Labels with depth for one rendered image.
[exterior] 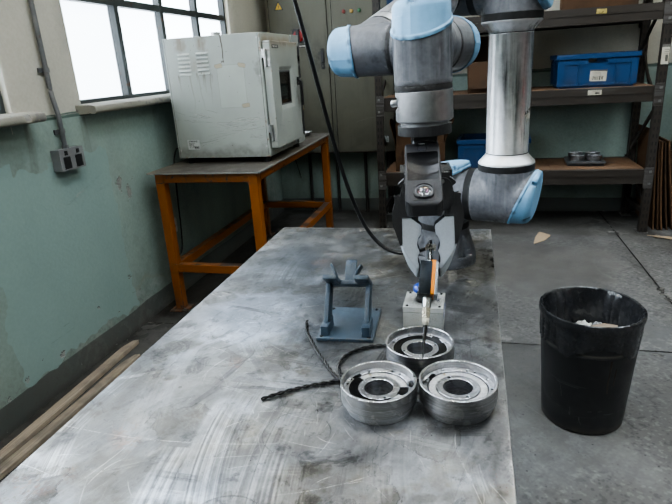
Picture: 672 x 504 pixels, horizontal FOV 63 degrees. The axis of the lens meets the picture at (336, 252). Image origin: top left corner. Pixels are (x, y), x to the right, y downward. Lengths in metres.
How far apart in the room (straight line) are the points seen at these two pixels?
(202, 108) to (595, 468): 2.40
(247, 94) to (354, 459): 2.45
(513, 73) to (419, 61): 0.47
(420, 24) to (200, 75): 2.42
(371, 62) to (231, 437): 0.56
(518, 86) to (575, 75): 3.09
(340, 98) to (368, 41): 3.73
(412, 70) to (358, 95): 3.83
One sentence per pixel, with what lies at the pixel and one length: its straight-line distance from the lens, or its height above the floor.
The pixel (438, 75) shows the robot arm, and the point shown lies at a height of 1.23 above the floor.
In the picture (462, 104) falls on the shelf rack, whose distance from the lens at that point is 4.11.
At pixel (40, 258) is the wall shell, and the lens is 2.52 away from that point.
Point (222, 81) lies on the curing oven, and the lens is 3.02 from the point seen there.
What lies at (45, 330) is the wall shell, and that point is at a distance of 2.57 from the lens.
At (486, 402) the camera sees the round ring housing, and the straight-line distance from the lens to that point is 0.75.
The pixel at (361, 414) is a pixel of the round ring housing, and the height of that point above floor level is 0.82.
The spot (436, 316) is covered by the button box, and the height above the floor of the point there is 0.83.
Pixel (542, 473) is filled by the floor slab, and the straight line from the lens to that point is 1.97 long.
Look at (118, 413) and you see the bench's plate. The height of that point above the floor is 0.80.
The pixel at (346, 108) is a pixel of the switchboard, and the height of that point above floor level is 0.91.
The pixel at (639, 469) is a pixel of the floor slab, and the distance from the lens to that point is 2.08.
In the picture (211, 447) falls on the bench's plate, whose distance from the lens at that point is 0.76.
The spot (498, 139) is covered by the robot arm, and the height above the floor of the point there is 1.09.
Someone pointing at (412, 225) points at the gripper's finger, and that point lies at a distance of 0.76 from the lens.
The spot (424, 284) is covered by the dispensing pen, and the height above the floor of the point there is 0.96.
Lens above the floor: 1.25
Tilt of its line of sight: 19 degrees down
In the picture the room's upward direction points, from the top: 4 degrees counter-clockwise
